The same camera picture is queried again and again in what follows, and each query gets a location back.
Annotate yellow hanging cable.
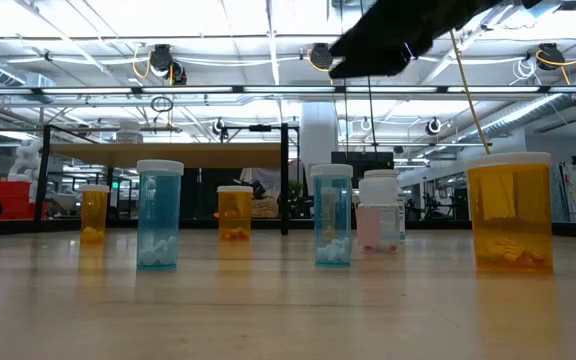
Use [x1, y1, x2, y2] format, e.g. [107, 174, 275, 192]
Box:
[448, 29, 493, 156]

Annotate small orange pill bottle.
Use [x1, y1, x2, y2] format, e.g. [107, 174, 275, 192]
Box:
[79, 184, 111, 245]

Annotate wooden shelf black posts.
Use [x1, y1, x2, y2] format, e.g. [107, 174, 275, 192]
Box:
[34, 122, 292, 236]

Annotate person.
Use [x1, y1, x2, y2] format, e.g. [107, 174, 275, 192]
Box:
[240, 167, 289, 201]

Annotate white building column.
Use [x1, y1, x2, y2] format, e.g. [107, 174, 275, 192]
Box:
[300, 102, 339, 196]

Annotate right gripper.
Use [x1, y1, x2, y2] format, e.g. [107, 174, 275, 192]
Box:
[328, 0, 489, 79]

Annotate white labelled pill bottle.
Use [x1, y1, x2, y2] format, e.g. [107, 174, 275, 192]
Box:
[362, 168, 408, 242]
[114, 119, 145, 145]

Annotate woven basket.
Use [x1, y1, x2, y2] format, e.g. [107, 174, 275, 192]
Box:
[250, 196, 280, 219]

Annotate medium orange pill bottle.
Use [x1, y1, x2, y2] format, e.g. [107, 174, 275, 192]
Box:
[216, 185, 254, 242]

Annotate large orange pill bottle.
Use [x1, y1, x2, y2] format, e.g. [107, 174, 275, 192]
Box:
[464, 151, 555, 274]

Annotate clear pill bottle pink pills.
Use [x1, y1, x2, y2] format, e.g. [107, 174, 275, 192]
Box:
[355, 177, 401, 254]

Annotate blue pill bottle white cap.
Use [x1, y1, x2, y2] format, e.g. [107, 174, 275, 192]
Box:
[310, 163, 355, 269]
[135, 159, 185, 272]

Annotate red storage bin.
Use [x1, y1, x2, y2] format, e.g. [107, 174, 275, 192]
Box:
[0, 180, 37, 221]

